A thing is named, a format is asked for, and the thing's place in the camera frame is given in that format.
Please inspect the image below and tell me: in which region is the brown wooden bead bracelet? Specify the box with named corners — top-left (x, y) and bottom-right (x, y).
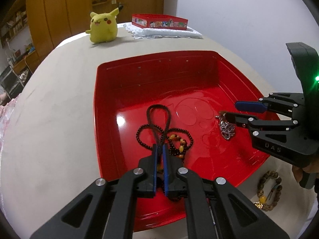
top-left (254, 170), bottom-right (283, 210)

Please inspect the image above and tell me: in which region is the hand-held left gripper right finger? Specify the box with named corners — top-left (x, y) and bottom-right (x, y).
top-left (162, 145), bottom-right (296, 239)

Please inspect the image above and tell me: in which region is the amber bead bracelet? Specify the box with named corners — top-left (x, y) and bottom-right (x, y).
top-left (168, 134), bottom-right (188, 159)

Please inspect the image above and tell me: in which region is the red printed box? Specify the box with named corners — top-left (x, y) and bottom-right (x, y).
top-left (132, 14), bottom-right (188, 31)

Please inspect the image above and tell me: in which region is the pink floral blanket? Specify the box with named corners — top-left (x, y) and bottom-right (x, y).
top-left (0, 96), bottom-right (23, 185)

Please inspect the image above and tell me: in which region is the white lace cloth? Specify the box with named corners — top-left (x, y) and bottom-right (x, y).
top-left (123, 22), bottom-right (203, 39)

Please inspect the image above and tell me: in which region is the wooden bookshelf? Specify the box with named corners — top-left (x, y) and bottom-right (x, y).
top-left (0, 4), bottom-right (28, 46)

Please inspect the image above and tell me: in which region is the person's right hand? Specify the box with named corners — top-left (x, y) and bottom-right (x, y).
top-left (292, 163), bottom-right (319, 185)

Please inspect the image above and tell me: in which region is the wooden wardrobe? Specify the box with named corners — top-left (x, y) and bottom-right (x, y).
top-left (25, 0), bottom-right (117, 51)

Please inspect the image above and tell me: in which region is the black metal chair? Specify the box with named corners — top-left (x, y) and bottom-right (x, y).
top-left (0, 67), bottom-right (25, 98)

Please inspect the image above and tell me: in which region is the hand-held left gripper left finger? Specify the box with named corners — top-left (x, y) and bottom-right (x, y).
top-left (29, 144), bottom-right (162, 239)

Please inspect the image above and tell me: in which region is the dark beaded necklace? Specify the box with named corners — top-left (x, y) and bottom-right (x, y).
top-left (136, 105), bottom-right (195, 201)

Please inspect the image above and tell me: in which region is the yellow plush toy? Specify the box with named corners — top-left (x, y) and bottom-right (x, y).
top-left (85, 7), bottom-right (119, 43)

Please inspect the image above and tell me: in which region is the wooden desk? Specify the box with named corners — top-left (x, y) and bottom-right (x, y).
top-left (12, 48), bottom-right (41, 74)

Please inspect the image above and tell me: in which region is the silver chain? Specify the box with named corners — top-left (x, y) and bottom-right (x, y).
top-left (215, 111), bottom-right (236, 140)

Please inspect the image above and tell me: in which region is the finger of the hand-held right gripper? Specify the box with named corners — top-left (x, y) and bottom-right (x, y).
top-left (235, 92), bottom-right (304, 116)
top-left (219, 111), bottom-right (299, 136)

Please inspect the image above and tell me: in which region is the red plastic tray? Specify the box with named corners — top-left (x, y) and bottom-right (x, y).
top-left (93, 50), bottom-right (281, 232)

